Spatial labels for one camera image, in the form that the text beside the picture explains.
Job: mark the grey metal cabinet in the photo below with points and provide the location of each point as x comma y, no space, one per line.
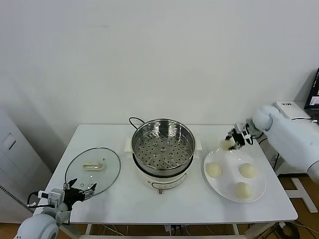
15,161

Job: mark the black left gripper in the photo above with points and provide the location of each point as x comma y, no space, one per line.
72,197

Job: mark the cream electric cooker base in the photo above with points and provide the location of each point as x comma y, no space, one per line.
162,180

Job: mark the white round plate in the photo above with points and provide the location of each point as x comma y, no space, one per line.
229,181

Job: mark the white table frame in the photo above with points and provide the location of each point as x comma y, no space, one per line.
87,230

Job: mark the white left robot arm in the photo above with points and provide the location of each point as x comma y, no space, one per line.
37,226

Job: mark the white steamed baozi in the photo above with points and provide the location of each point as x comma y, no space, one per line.
247,170
213,170
225,145
243,191

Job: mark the black laptop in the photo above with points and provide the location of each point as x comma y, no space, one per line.
313,94

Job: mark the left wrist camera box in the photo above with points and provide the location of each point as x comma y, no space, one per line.
56,196

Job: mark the steel steamer basket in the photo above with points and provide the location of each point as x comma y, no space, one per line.
162,152

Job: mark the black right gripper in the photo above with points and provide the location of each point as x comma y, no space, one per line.
239,139

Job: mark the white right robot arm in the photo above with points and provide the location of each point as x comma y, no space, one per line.
286,139

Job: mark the glass pot lid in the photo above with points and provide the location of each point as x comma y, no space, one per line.
109,169

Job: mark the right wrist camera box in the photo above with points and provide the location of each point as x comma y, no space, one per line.
241,125

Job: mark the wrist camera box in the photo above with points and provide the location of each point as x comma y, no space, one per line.
241,125
56,196

